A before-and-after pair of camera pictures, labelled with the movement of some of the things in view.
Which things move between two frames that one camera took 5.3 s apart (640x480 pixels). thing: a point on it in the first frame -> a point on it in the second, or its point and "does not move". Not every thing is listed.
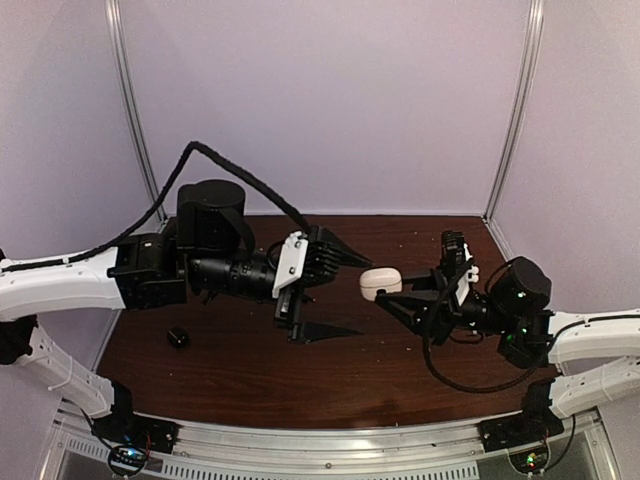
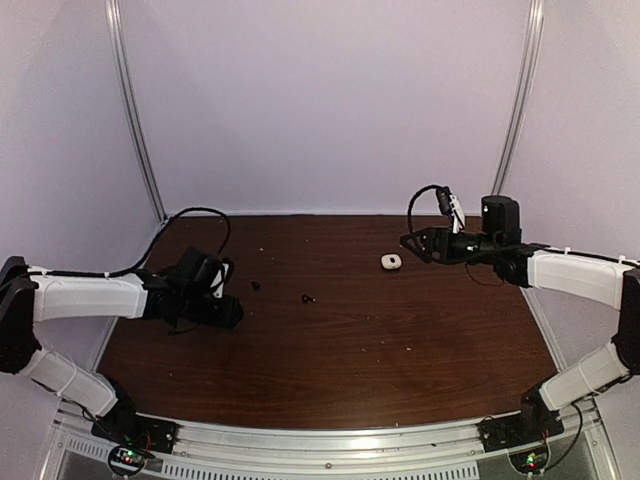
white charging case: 373,279 -> 391,261
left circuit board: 127,459 does not move
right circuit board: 531,462 does not move
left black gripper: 325,247 -> 226,317
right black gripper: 423,305 -> 429,236
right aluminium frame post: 519,107 does not move
